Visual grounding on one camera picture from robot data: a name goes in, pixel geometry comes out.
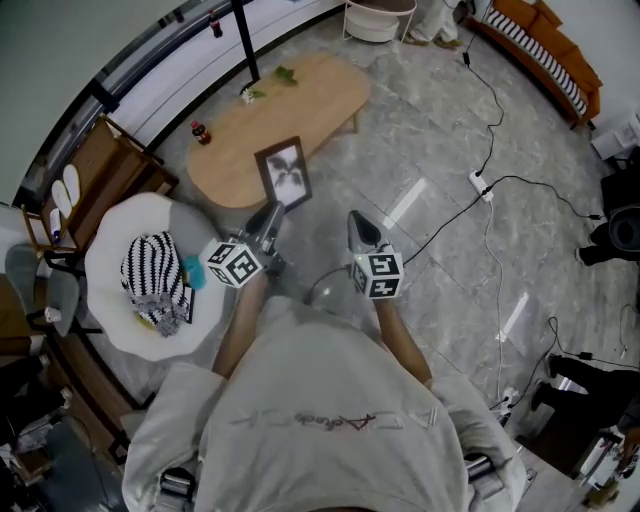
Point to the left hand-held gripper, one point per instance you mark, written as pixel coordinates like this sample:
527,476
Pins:
235,265

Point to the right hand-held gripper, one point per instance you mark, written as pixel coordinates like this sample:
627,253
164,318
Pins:
377,272

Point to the dark framed picture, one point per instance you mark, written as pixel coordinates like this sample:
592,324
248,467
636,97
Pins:
282,172

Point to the person's right forearm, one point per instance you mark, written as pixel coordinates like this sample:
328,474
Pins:
400,340

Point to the person's left forearm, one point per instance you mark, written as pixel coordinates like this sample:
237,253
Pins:
242,325

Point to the light wooden coffee table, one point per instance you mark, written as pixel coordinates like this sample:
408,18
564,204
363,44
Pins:
310,100

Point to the teal plush item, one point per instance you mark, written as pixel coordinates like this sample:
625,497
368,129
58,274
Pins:
195,272

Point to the cola bottle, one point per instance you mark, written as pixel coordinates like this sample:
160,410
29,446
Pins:
202,132
215,24

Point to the white power strip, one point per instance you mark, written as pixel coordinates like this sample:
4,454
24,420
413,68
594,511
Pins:
510,400
481,185

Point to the white flower sprig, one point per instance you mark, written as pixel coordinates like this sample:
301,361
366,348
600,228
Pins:
252,95

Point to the black white striped cloth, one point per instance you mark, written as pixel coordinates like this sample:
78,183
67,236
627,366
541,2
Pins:
150,280

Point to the green leaf sprig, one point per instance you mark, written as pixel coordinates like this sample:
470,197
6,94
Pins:
285,75

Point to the brown wooden shelf rack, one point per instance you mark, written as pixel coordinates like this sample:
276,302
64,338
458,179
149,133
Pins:
107,165

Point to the black coat rack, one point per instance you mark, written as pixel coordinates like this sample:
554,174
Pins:
246,45

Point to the white armchair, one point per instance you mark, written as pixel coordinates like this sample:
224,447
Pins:
115,310

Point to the person's white shirt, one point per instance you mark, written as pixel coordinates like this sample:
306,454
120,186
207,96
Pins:
325,415

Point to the white slipper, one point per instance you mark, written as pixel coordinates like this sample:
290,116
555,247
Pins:
61,199
71,184

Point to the round white side table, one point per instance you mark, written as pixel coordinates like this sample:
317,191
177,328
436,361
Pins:
372,22

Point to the white tube with blue cap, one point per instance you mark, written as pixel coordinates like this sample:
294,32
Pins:
55,225

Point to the grey chair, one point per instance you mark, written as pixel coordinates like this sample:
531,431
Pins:
55,290

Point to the white cup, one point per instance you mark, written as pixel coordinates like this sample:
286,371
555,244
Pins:
52,315

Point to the long striped sofa cushion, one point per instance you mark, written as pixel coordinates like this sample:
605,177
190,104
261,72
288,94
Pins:
545,55

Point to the white box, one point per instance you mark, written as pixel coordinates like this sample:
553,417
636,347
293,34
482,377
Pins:
617,137

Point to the orange sofa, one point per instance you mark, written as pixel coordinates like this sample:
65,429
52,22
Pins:
565,45

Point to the dark wooden stool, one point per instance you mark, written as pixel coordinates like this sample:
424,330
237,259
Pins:
565,435

